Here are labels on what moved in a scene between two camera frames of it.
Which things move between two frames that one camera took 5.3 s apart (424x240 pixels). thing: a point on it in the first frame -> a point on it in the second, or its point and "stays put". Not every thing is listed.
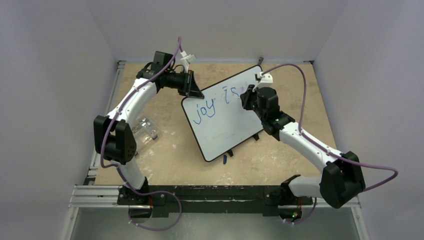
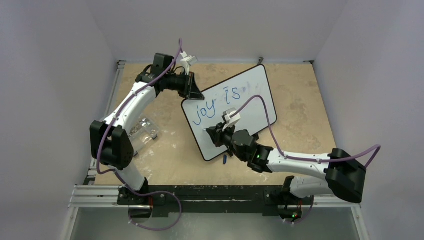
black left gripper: (190, 88) stays put
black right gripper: (249, 100) -> (218, 135)
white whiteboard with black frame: (218, 121) stays put
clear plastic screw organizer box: (145, 130) stays put
